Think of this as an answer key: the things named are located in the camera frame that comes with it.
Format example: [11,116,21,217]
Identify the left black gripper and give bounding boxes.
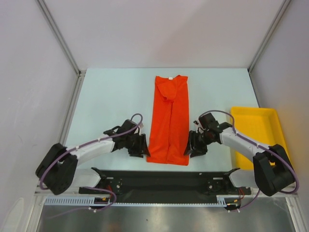
[124,133,150,158]

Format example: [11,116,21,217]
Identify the orange t-shirt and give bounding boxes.
[146,75,189,166]

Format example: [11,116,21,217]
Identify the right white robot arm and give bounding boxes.
[184,110,299,196]

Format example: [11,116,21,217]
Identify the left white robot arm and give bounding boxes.
[35,119,150,195]

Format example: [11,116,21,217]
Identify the yellow plastic bin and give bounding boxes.
[229,107,289,171]

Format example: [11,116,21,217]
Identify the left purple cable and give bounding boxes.
[39,113,143,218]

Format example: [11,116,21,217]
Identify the purple cable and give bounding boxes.
[197,110,300,213]
[39,113,143,218]

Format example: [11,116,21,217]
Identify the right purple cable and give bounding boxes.
[197,110,300,213]

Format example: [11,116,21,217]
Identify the white slotted cable duct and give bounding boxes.
[44,196,240,207]

